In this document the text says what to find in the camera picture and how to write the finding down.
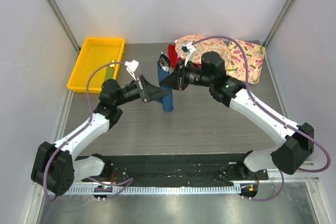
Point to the white slotted cable duct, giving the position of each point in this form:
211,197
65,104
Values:
95,189

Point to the left aluminium corner post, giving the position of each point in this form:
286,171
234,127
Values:
62,21

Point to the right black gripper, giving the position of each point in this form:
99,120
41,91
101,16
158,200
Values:
177,80

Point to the aluminium corner post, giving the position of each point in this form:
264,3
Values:
288,4
62,21

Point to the yellow plastic bin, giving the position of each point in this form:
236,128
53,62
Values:
95,52

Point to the blue paper napkin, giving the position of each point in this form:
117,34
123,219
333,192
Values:
167,101

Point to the right aluminium corner post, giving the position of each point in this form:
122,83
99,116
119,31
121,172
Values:
288,4

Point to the green gold-tipped utensil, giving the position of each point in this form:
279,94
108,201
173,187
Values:
110,71

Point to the floral round mesh cover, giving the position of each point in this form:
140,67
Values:
216,45

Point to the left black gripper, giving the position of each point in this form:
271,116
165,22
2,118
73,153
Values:
150,92

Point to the floral yellow placemat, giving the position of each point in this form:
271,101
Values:
235,64

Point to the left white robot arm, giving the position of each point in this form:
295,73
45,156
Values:
56,166

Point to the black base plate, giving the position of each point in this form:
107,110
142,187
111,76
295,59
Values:
179,170

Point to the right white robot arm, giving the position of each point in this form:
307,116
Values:
292,148

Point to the red folded cloth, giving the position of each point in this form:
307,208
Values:
173,54

